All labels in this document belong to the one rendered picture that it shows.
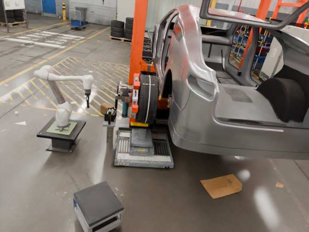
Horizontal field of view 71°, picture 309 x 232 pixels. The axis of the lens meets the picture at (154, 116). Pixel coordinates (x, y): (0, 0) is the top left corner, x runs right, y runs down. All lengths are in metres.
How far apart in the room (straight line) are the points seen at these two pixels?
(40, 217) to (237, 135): 2.12
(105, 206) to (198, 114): 1.21
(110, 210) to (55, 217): 0.67
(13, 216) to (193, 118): 2.03
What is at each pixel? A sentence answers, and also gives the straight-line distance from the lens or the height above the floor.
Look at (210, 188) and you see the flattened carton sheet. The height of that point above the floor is 0.01.
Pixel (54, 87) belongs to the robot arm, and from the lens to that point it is 3.27.
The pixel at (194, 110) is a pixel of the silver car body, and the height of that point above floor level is 1.25.
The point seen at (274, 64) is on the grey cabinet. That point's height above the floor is 0.74.
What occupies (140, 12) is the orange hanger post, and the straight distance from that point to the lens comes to 3.14.
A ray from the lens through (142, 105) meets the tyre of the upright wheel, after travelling 2.70.
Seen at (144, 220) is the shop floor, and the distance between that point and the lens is 2.58.
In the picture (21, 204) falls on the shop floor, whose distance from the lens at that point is 2.85.
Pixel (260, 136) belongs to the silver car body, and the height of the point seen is 1.11.
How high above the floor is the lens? 2.09
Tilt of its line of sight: 28 degrees down
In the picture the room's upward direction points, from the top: 9 degrees clockwise
